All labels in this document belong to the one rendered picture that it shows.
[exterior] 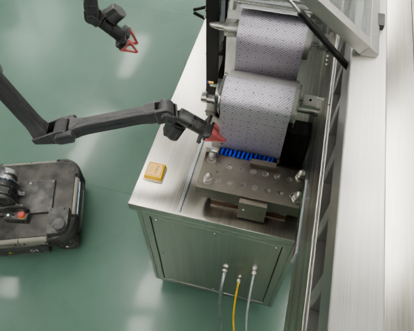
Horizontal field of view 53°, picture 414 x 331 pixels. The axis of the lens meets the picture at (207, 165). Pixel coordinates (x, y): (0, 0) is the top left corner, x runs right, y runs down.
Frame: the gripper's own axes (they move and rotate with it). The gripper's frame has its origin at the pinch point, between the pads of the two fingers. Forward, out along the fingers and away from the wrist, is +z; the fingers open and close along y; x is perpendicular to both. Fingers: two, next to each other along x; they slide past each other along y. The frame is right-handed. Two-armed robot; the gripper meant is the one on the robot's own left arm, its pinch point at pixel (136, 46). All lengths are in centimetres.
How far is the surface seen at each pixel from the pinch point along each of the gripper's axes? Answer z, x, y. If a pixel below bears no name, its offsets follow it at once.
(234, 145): 23, -31, -61
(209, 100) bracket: 8, -32, -49
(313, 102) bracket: 20, -65, -63
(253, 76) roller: 14, -48, -43
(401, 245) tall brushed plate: 10, -78, -120
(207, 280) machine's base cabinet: 76, 30, -85
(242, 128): 16, -39, -62
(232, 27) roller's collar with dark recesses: 1, -50, -30
